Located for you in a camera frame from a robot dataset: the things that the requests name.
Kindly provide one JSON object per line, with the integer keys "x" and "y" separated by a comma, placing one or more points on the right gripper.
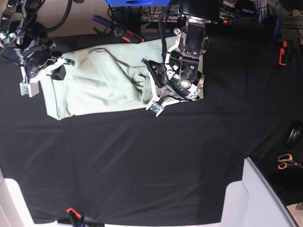
{"x": 37, "y": 56}

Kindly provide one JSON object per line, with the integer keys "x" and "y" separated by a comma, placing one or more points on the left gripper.
{"x": 183, "y": 80}

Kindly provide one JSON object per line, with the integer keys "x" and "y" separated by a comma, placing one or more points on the light green T-shirt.
{"x": 105, "y": 78}

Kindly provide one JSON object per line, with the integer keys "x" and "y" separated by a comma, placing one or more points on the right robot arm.
{"x": 24, "y": 13}

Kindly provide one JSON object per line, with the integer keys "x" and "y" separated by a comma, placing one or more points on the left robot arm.
{"x": 206, "y": 11}

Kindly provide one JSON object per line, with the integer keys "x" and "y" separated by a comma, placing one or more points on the black table cloth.
{"x": 132, "y": 168}

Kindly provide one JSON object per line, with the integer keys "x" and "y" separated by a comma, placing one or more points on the white box left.
{"x": 13, "y": 209}

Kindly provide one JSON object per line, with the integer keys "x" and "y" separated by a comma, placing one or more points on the white box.
{"x": 13, "y": 209}
{"x": 252, "y": 202}

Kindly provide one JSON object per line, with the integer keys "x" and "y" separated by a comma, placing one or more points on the red black clamp right edge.
{"x": 285, "y": 46}

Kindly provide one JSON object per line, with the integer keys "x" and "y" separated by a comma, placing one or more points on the red black clamp edge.
{"x": 285, "y": 46}
{"x": 75, "y": 219}

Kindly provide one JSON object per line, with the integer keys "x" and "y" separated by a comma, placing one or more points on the red black clamp bottom edge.
{"x": 75, "y": 219}

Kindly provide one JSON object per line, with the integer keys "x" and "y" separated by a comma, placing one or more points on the black tape roll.
{"x": 293, "y": 137}

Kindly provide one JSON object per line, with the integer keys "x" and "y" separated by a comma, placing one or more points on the white box right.
{"x": 252, "y": 202}

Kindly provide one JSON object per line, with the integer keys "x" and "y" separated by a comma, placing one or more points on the red black clamp with blue handle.
{"x": 118, "y": 31}

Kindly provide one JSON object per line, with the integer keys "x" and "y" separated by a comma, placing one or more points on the blue camera mount base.
{"x": 133, "y": 3}

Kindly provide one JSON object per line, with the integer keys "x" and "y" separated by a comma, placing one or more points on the orange handled scissors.
{"x": 286, "y": 161}

